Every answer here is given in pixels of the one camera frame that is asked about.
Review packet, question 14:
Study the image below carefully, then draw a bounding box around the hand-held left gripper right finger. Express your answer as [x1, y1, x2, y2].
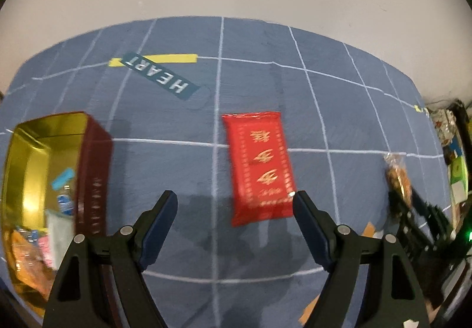
[293, 190, 431, 328]

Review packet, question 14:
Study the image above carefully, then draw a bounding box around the small light blue packet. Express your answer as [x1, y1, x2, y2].
[52, 169, 74, 190]

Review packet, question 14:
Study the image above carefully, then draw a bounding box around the blue and clear snack packet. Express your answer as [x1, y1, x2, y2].
[56, 184, 77, 216]

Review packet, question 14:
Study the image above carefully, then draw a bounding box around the clear packet of orange nuts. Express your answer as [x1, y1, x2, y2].
[383, 153, 412, 205]

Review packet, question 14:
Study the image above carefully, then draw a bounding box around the green and white box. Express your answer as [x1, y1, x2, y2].
[448, 156, 471, 203]

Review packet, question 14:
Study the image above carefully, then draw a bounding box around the blue checked tablecloth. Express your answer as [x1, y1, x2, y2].
[0, 16, 458, 328]

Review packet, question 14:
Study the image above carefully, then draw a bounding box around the red snack packet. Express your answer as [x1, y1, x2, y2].
[221, 111, 297, 227]

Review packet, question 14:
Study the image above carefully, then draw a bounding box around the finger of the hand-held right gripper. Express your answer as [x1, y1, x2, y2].
[389, 191, 439, 255]
[410, 188, 454, 236]

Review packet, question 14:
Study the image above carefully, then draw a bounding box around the orange snack packet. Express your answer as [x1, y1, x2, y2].
[11, 230, 52, 295]

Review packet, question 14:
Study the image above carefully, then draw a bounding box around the maroon tin box gold inside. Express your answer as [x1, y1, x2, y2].
[0, 111, 113, 317]

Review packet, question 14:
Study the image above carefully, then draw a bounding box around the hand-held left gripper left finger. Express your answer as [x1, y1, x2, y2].
[42, 190, 179, 328]

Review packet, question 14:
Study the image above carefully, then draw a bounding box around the colourful printed bag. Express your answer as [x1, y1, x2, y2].
[430, 109, 458, 146]

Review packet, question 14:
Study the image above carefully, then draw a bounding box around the silver snack packet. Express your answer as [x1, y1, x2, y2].
[46, 210, 76, 270]

